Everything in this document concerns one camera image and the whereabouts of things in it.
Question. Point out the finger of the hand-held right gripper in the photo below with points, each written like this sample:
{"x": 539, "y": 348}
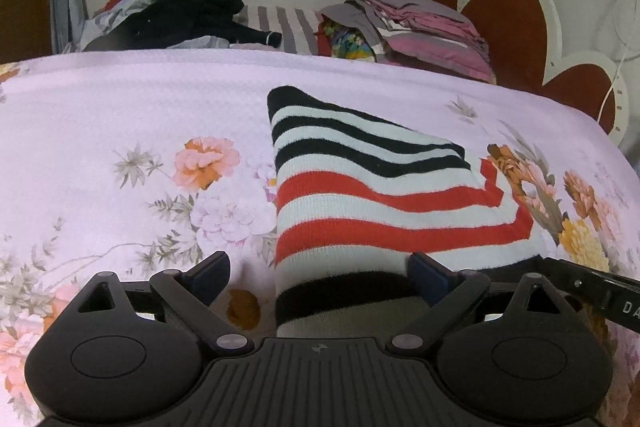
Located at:
{"x": 575, "y": 281}

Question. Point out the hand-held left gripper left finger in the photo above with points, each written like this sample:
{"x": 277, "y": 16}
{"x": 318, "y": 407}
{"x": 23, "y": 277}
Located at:
{"x": 210, "y": 276}

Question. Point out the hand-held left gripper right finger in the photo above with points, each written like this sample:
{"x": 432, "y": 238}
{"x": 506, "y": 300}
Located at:
{"x": 425, "y": 278}

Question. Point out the black white red striped sweater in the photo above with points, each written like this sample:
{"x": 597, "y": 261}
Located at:
{"x": 375, "y": 187}

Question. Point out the pile of black clothes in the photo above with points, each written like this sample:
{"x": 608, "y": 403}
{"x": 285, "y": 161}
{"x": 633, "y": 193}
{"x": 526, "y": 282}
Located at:
{"x": 190, "y": 12}

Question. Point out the pink floral blanket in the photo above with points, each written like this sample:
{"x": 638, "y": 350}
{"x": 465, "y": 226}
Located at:
{"x": 125, "y": 107}

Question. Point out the colourful patterned cloth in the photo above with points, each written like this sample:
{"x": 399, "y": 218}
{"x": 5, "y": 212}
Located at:
{"x": 347, "y": 44}

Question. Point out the stack of folded pink cloths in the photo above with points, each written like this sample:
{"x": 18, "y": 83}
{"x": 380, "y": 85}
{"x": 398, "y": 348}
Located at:
{"x": 430, "y": 24}

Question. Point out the grey white striped sheet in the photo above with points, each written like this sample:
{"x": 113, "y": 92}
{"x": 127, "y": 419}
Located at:
{"x": 295, "y": 27}

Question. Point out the red and white headboard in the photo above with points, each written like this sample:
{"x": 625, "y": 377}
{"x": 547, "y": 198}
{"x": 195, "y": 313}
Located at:
{"x": 505, "y": 27}

